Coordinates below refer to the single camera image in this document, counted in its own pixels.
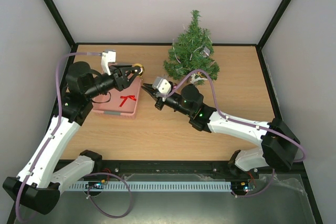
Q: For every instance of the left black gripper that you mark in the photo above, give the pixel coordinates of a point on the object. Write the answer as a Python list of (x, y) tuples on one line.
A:
[(120, 77)]

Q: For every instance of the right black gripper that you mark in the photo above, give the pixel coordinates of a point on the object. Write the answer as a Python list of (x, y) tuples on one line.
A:
[(160, 99)]

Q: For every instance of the gold bauble ornament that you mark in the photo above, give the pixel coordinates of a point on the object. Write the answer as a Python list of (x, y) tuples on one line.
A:
[(138, 69)]

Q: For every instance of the pink plastic basket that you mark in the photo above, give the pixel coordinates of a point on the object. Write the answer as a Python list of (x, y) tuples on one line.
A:
[(119, 103)]

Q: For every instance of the silver reindeer ornament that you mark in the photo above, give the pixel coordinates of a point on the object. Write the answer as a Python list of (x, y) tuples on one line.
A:
[(197, 79)]

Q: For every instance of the small green christmas tree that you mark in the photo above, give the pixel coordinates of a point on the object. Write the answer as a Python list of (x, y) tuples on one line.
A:
[(213, 71)]

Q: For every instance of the silver gift box ornament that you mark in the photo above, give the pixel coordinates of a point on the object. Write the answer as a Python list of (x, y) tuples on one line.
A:
[(205, 52)]

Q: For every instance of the clear led string lights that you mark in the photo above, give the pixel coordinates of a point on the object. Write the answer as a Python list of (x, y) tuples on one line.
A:
[(185, 53)]

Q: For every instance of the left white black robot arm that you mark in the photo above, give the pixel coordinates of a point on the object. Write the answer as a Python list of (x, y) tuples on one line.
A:
[(38, 186)]

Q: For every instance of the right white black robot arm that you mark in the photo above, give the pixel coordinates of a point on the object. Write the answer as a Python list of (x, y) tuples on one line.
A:
[(276, 144)]

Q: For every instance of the red ribbon bow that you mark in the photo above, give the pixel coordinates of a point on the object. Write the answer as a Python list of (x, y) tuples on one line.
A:
[(128, 100)]

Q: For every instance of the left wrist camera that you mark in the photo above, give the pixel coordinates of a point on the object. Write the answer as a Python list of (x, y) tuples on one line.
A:
[(107, 57)]

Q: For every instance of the black frame rail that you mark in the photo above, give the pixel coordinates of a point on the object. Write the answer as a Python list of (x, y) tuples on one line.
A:
[(213, 169)]

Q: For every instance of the light blue cable duct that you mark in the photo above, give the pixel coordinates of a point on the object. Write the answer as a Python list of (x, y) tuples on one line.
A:
[(153, 186)]

